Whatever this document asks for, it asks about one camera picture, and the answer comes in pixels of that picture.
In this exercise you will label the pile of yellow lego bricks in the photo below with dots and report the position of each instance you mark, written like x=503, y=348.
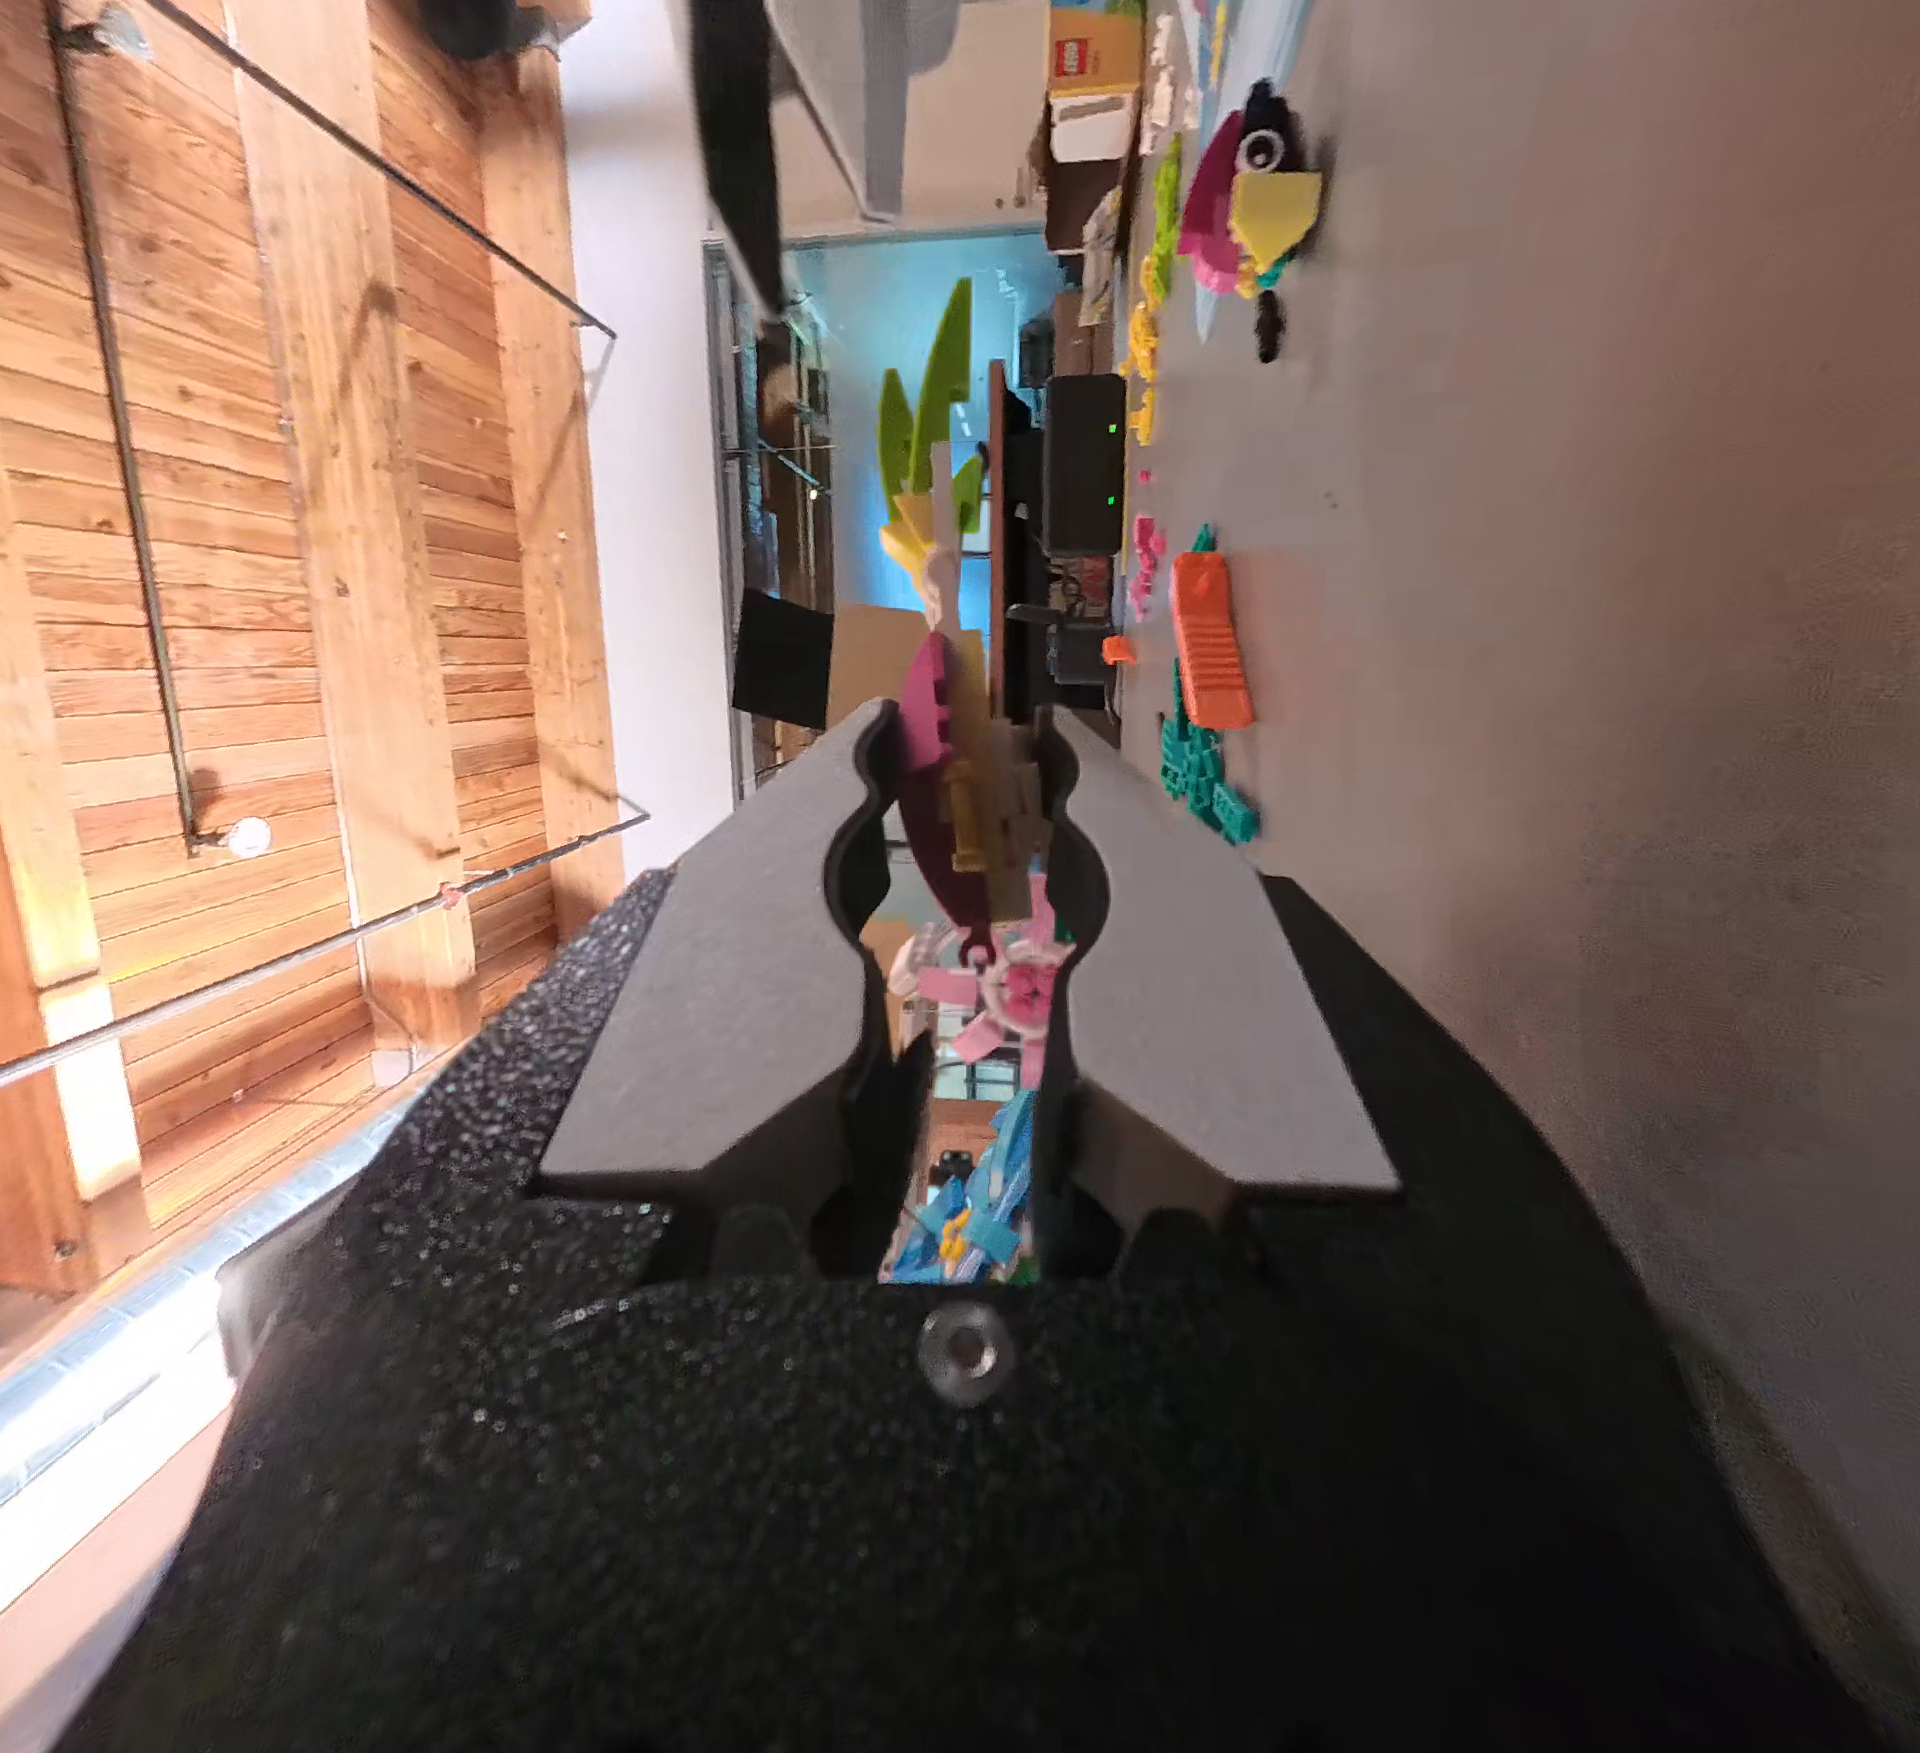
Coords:
x=1143, y=375

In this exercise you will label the ceiling spotlight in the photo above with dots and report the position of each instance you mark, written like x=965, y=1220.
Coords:
x=119, y=33

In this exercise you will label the small black lego pin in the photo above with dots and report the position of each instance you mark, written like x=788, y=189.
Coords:
x=1269, y=326

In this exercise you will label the metal ceiling rod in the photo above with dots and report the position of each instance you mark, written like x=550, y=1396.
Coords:
x=307, y=107
x=300, y=951

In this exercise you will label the round light bulb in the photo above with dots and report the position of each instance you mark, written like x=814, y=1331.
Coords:
x=251, y=838

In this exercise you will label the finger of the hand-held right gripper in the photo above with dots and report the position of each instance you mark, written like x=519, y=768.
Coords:
x=886, y=11

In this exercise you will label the pile of teal lego bricks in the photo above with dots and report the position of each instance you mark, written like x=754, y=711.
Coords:
x=1208, y=775

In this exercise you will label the magenta lego bird yellow beak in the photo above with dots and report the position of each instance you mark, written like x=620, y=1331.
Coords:
x=1256, y=208

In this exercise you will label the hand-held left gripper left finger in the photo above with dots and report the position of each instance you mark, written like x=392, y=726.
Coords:
x=718, y=1019

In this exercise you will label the metal conduit pipe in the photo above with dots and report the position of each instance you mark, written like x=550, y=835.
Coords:
x=135, y=432

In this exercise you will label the black dome ceiling speaker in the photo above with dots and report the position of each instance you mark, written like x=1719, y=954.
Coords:
x=475, y=1

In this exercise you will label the orange brick separator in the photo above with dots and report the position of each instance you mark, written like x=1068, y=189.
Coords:
x=1213, y=642

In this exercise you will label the lego flower model green base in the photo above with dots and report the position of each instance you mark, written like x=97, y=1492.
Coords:
x=1031, y=986

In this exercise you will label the small black device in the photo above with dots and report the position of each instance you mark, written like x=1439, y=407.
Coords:
x=1080, y=658

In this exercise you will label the black square panel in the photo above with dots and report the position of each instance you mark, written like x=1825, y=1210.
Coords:
x=787, y=658

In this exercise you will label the pile of pink lego bricks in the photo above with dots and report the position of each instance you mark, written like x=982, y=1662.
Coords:
x=1149, y=553

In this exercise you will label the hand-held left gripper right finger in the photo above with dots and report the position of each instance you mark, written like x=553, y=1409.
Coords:
x=1216, y=1034

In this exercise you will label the plain cardboard sheet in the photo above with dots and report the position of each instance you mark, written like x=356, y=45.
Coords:
x=871, y=672

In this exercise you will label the magenta yellow lego assembly with leaves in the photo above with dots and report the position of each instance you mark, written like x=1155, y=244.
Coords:
x=937, y=735

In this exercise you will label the pile of lime lego bricks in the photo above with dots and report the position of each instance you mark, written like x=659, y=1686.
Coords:
x=1161, y=222

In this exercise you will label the scattered white lego pieces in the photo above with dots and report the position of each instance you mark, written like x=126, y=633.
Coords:
x=1169, y=79

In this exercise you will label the black box with green lights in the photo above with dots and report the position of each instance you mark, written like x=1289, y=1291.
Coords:
x=1083, y=464

